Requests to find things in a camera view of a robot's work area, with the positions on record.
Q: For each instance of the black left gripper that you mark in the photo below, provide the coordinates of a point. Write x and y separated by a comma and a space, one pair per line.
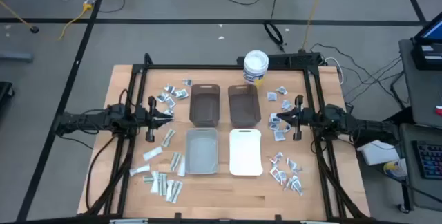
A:
146, 118

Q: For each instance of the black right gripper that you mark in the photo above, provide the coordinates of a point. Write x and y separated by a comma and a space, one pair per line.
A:
304, 118

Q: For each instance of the silver-blue alcohol pad packet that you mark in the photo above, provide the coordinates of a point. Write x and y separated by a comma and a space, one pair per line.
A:
271, 96
170, 102
168, 112
187, 82
275, 119
162, 97
274, 126
181, 94
279, 135
282, 90
287, 128
169, 88
286, 105

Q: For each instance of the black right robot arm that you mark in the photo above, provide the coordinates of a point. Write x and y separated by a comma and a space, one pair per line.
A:
362, 126

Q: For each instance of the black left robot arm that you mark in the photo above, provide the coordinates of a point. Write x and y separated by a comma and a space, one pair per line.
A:
93, 120

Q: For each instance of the green-striped bandage wrapper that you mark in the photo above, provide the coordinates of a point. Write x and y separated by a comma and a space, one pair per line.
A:
162, 184
175, 161
148, 179
177, 191
168, 137

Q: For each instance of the brown translucent plastic bin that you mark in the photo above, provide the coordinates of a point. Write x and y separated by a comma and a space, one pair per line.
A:
204, 108
244, 108

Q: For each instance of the grey plastic bin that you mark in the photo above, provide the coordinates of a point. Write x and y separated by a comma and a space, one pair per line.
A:
202, 153

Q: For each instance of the white plastic bin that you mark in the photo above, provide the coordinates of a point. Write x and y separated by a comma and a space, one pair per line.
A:
246, 155

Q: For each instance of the white disinfectant wipes canister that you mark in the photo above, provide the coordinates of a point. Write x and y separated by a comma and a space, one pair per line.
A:
256, 61

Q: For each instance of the white box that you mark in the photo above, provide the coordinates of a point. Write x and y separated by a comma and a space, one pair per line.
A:
380, 153

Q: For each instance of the small yellow-blue canister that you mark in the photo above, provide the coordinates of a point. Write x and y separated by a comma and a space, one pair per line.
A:
393, 168

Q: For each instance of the grey cart shelf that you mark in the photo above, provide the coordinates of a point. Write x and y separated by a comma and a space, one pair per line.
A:
423, 92

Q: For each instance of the black keyboard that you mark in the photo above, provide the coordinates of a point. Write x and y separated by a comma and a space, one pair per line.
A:
430, 158

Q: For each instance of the black laptop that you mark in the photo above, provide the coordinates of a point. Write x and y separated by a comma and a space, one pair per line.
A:
428, 56

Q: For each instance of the black round disc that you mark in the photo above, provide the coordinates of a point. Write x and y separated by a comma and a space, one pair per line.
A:
34, 29

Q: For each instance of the grey keyboard desk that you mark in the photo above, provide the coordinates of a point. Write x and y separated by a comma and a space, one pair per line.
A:
424, 193

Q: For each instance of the black aluminium table frame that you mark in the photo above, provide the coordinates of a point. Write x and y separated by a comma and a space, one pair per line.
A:
221, 67

